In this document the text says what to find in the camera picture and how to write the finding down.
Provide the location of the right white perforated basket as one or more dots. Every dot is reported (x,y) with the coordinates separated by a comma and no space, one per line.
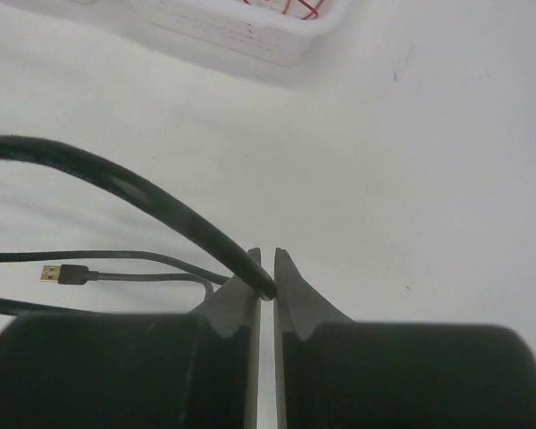
(278,32)

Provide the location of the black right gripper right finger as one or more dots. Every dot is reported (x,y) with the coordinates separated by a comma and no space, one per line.
(335,372)

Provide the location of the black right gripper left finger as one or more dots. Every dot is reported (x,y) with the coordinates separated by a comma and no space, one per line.
(63,368)

